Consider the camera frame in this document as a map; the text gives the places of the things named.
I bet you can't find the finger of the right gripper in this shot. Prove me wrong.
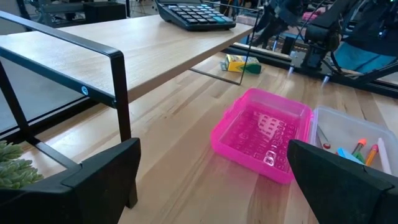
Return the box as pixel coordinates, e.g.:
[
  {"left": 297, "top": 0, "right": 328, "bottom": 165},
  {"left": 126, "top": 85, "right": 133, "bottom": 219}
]
[{"left": 253, "top": 18, "right": 281, "bottom": 47}]

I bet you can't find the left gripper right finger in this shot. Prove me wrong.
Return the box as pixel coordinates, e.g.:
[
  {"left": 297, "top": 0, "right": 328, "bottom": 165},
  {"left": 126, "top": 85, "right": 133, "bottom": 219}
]
[{"left": 286, "top": 139, "right": 398, "bottom": 224}]

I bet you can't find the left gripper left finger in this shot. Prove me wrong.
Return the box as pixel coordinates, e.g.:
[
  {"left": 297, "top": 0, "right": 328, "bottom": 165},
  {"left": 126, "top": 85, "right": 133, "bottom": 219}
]
[{"left": 62, "top": 138, "right": 142, "bottom": 224}]

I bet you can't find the light blue sticky note pad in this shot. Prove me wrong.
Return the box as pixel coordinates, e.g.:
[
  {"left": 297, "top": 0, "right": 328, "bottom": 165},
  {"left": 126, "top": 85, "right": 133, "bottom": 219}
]
[{"left": 336, "top": 147, "right": 364, "bottom": 165}]

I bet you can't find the cream white pen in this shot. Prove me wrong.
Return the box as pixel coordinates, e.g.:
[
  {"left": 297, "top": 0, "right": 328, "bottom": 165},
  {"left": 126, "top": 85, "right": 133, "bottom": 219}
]
[{"left": 376, "top": 137, "right": 393, "bottom": 175}]

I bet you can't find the green yellow crayon box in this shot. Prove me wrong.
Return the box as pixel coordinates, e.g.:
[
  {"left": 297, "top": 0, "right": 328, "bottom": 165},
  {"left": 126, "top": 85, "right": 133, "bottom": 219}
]
[{"left": 221, "top": 54, "right": 262, "bottom": 75}]

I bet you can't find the grey stick with red tip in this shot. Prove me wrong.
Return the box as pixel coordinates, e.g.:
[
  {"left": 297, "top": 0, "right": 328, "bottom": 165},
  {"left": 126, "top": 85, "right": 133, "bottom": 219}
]
[{"left": 316, "top": 126, "right": 331, "bottom": 150}]

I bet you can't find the orange pencil with pink eraser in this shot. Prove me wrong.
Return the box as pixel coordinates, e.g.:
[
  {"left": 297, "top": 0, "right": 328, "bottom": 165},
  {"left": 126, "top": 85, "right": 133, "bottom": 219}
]
[{"left": 364, "top": 144, "right": 379, "bottom": 167}]

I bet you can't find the orange capped marker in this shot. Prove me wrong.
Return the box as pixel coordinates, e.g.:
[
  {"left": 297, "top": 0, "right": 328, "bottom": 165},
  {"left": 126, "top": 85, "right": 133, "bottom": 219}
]
[{"left": 351, "top": 138, "right": 368, "bottom": 156}]

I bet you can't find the translucent plastic pencil box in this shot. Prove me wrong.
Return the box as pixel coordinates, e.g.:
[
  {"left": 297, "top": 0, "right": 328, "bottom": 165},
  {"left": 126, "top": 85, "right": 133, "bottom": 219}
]
[{"left": 309, "top": 105, "right": 398, "bottom": 178}]

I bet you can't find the black desk calculator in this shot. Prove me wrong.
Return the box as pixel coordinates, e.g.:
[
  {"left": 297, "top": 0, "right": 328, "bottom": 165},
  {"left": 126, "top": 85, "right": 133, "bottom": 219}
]
[{"left": 154, "top": 0, "right": 237, "bottom": 31}]

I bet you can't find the blue sheet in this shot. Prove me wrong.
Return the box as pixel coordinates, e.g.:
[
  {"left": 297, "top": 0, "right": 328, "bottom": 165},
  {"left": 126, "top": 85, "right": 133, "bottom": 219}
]
[{"left": 334, "top": 42, "right": 398, "bottom": 75}]

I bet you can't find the green plant in patterned pot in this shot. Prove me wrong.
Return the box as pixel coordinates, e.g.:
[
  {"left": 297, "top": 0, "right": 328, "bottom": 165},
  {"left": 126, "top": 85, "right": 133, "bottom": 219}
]
[{"left": 0, "top": 139, "right": 45, "bottom": 189}]

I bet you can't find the pink plastic basket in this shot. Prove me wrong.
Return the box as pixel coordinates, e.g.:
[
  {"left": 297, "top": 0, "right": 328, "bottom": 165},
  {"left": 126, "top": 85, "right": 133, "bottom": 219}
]
[{"left": 210, "top": 88, "right": 313, "bottom": 185}]

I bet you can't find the black box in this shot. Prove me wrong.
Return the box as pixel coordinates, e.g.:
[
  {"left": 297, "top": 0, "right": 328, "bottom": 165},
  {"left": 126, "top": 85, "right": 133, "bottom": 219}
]
[{"left": 83, "top": 1, "right": 127, "bottom": 24}]

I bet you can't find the black cylindrical post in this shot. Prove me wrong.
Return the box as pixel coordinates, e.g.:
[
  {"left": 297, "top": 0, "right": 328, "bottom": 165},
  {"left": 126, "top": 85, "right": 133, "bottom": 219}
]
[{"left": 281, "top": 36, "right": 295, "bottom": 55}]

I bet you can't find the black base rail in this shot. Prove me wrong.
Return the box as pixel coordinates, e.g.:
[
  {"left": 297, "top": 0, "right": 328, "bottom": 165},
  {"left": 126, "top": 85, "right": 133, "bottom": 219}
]
[{"left": 222, "top": 42, "right": 398, "bottom": 100}]

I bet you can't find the wooden shelf riser black frame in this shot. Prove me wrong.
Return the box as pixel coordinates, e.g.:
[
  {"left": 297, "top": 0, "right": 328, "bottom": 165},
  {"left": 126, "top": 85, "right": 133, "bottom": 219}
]
[{"left": 0, "top": 0, "right": 261, "bottom": 208}]

